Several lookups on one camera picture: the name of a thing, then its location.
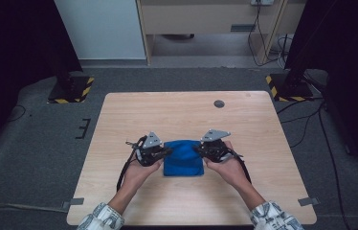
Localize white power strip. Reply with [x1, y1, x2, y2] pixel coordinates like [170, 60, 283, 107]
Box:
[251, 0, 276, 7]

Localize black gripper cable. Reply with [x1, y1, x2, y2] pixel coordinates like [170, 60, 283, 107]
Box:
[116, 135, 148, 192]
[231, 149, 253, 185]

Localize black hanging power cable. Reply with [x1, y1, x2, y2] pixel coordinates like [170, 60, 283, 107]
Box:
[247, 3, 285, 67]

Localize black striped stand base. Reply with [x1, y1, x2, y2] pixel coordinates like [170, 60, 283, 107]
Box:
[265, 73, 315, 103]
[47, 75, 95, 104]

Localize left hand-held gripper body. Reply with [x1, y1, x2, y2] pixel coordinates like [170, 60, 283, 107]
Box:
[135, 131, 168, 167]

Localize long black floor cable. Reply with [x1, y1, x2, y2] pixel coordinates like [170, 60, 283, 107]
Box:
[276, 95, 351, 230]

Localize light wooden desk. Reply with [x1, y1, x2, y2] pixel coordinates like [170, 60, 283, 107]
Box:
[135, 0, 307, 66]

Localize grey tape piece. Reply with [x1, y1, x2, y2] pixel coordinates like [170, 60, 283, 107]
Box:
[60, 197, 85, 211]
[297, 196, 321, 207]

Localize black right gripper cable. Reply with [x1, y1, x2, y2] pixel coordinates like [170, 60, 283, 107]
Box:
[231, 149, 253, 185]

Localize person's left hand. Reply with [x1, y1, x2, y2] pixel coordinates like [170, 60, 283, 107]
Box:
[123, 159, 164, 193]

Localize blue cloth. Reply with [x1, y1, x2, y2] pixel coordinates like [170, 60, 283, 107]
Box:
[163, 139, 206, 177]

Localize white cabinet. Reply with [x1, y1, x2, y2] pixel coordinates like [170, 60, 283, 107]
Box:
[54, 0, 146, 60]

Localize short black floor cable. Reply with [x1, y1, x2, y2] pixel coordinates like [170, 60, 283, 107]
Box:
[8, 104, 27, 123]

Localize grey floor cord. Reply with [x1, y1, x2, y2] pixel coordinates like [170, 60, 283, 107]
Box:
[0, 203, 70, 214]

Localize person's right hand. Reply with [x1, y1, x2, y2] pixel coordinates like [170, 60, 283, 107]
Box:
[204, 142, 248, 190]

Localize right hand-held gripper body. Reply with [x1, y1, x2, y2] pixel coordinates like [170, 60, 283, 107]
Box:
[199, 128, 233, 163]

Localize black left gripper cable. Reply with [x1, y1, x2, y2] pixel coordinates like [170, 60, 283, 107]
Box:
[116, 135, 148, 192]

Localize dark flat object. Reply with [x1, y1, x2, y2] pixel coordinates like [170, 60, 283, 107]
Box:
[162, 33, 195, 41]

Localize black curtain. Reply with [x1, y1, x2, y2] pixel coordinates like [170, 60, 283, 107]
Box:
[283, 0, 358, 181]
[0, 0, 83, 162]

